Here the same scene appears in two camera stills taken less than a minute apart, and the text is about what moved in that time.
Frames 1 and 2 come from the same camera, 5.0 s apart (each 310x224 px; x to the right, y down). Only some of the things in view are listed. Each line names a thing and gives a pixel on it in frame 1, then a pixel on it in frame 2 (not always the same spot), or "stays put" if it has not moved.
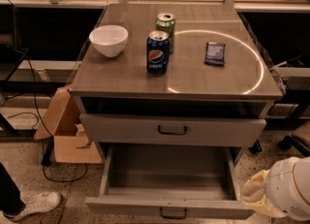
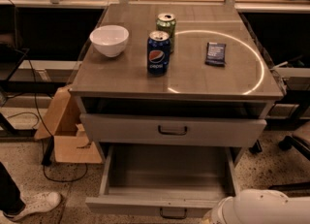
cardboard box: x=60 y=123 stays put
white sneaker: x=37 y=203 stays put
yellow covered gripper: x=283 y=187 → x=222 y=210
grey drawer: x=168 y=181 stays put
